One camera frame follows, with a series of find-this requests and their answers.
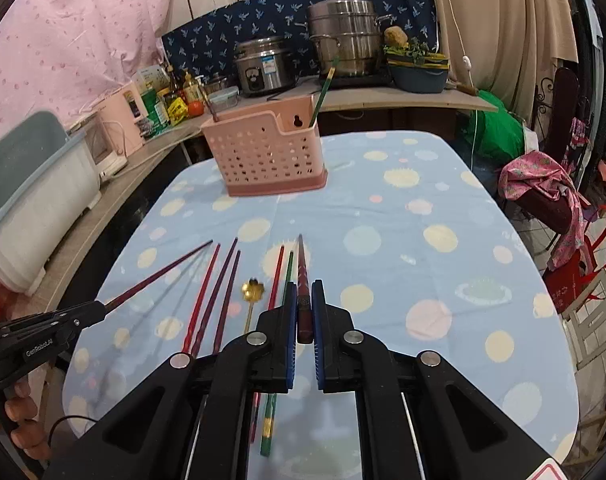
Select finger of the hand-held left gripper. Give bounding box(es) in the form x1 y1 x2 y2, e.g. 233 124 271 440
0 300 108 343

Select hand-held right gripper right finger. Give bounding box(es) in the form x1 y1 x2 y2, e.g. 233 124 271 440
312 279 554 480

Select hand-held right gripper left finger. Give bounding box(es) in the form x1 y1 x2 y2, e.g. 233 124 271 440
43 280 300 480

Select green chopstick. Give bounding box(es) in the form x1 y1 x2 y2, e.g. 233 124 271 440
309 56 340 128
259 252 294 457

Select gold flower spoon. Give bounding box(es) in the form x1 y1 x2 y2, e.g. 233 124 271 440
241 277 265 336

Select pink perforated utensil basket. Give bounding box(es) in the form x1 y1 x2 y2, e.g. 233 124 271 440
201 94 329 198

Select person's left hand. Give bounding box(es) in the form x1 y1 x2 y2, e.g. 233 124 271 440
4 374 52 462

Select white bin with grey lid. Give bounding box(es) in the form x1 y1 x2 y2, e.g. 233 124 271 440
0 110 104 293

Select blue planet print tablecloth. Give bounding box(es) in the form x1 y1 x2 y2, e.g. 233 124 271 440
62 130 581 466

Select white mini oven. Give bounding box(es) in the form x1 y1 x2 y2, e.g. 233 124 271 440
68 120 128 181

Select pink electric kettle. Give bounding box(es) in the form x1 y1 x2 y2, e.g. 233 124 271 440
97 89 148 158

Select green packet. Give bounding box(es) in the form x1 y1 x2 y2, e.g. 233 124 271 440
140 87 171 138

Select white carton box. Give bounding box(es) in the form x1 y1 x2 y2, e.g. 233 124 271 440
133 65 168 92

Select yellow oil bottle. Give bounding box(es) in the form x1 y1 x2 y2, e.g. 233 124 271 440
183 71 202 104

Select wooden kitchen counter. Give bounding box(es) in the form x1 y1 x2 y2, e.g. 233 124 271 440
43 77 498 301

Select red tote bag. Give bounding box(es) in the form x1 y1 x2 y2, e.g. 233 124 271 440
543 210 606 313

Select glass food container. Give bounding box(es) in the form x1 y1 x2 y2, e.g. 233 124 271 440
205 86 240 110

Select black induction cooker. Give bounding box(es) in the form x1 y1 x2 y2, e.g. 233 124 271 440
318 72 394 92

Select white stool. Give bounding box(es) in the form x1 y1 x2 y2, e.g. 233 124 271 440
563 270 606 368

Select pink floral cloth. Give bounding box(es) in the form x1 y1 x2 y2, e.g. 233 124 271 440
498 152 591 271

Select pink dotted sheet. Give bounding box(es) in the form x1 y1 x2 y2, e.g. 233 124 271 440
0 0 184 133

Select steel rice cooker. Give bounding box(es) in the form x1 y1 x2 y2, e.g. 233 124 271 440
233 36 300 98

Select green plastic bag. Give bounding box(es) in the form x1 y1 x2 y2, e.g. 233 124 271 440
465 89 526 161

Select blue plastic basin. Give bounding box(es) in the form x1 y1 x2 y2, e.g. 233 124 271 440
390 64 450 94

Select yellow green colander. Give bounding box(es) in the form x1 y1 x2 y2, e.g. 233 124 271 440
387 51 448 68

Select green leafy vegetables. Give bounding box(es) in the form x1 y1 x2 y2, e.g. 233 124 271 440
383 37 434 66

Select steel steamer pot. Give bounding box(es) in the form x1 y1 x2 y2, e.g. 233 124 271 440
295 0 396 79

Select navy patterned cloth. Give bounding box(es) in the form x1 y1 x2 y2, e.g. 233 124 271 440
161 0 438 78

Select dark metal chair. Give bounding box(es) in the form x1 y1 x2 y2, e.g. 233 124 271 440
520 66 588 251

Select beige curtain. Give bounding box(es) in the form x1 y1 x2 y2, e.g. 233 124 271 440
425 0 571 111

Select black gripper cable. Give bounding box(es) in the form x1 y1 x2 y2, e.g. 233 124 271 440
47 414 100 442

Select white cable with switch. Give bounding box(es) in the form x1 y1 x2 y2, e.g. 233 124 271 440
432 0 480 88

